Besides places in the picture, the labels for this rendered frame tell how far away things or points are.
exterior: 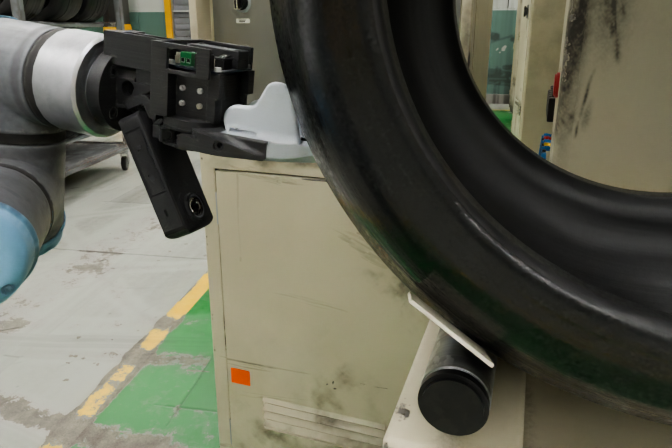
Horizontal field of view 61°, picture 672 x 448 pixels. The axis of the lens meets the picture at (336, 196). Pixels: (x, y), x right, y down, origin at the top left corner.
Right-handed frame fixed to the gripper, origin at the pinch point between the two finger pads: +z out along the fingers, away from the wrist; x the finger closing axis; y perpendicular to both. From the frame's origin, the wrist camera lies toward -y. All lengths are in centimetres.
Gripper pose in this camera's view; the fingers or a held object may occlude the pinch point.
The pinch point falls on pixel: (323, 156)
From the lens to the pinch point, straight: 45.1
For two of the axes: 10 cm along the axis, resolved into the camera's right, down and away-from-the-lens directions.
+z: 9.4, 2.2, -2.8
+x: 3.3, -2.6, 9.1
